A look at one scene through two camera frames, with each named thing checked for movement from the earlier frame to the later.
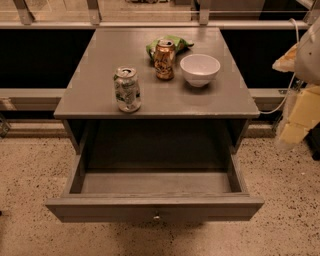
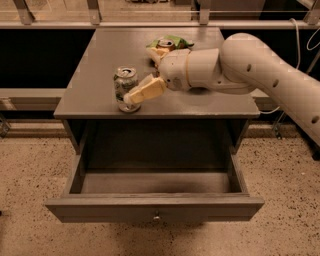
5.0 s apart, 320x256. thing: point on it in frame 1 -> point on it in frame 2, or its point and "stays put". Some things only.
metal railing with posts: x=23 y=20 stays put
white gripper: x=308 y=58 -> x=173 y=70
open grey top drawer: x=154 y=196 stays put
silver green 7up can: x=127 y=89 stays put
